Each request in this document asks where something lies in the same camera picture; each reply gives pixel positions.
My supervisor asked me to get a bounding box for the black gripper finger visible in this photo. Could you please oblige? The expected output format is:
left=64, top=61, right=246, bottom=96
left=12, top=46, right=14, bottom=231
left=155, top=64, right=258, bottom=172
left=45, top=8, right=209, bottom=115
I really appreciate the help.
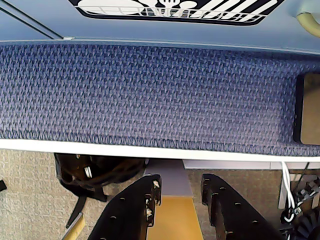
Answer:
left=87, top=174, right=163, bottom=240
left=201, top=173, right=291, bottom=240

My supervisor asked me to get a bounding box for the black backpack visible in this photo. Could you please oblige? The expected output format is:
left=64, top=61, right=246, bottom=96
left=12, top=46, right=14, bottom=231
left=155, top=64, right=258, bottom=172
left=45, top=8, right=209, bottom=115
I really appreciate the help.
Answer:
left=53, top=152, right=151, bottom=229

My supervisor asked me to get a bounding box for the yellow wooden board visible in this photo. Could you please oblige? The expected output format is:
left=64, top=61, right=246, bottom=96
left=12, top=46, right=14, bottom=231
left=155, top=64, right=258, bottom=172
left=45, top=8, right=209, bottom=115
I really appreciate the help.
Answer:
left=146, top=195, right=205, bottom=240

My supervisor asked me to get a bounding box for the light wooden leg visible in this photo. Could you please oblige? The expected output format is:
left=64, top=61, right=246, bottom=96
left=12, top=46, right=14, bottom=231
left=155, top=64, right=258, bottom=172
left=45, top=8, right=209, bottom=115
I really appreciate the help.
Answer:
left=61, top=212, right=87, bottom=240

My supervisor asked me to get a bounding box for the gray flat panel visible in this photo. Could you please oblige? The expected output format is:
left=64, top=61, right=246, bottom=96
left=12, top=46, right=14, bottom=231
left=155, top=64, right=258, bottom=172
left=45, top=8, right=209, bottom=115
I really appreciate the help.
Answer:
left=144, top=159, right=193, bottom=198

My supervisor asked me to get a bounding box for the blue woven placemat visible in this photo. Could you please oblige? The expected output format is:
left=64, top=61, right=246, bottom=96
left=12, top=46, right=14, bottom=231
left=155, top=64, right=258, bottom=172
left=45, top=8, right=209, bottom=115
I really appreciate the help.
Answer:
left=0, top=41, right=320, bottom=157

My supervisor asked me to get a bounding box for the black smartphone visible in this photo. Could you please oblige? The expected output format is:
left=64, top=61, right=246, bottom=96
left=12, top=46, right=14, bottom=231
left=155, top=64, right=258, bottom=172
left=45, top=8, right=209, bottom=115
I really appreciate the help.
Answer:
left=292, top=72, right=320, bottom=145

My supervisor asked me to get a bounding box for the blue dishwasher door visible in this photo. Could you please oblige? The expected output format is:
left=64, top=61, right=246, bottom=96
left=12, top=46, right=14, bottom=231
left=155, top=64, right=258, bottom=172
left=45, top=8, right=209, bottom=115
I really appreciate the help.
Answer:
left=37, top=0, right=320, bottom=52

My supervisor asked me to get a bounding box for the white cable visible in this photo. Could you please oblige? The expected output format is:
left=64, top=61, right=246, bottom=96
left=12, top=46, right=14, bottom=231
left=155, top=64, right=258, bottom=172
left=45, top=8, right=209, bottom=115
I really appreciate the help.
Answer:
left=281, top=161, right=297, bottom=223

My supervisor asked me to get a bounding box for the black cable bundle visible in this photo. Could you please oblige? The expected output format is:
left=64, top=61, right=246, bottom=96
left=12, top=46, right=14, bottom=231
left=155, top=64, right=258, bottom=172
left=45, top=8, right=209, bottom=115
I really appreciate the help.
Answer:
left=279, top=162, right=320, bottom=240

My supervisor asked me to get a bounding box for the gold dishwasher door handle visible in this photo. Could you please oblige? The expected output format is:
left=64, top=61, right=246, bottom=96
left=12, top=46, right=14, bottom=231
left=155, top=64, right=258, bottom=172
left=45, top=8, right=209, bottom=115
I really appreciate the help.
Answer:
left=295, top=11, right=320, bottom=38

